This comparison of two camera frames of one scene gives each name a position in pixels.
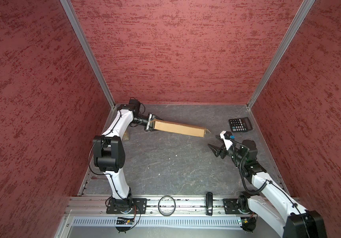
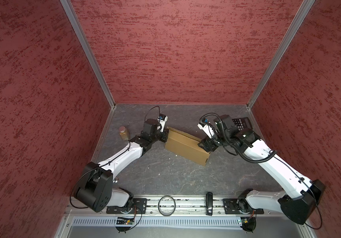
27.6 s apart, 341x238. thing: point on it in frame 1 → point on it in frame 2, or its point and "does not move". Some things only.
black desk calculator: x=240 y=125 does not move
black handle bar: x=209 y=204 does not move
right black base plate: x=230 y=206 does not move
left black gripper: x=151 y=128 → x=165 y=133
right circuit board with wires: x=249 y=224 does not move
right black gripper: x=218 y=151 → x=207 y=143
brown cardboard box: x=165 y=126 → x=187 y=146
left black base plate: x=140 y=204 does not move
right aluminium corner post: x=297 y=20 does not move
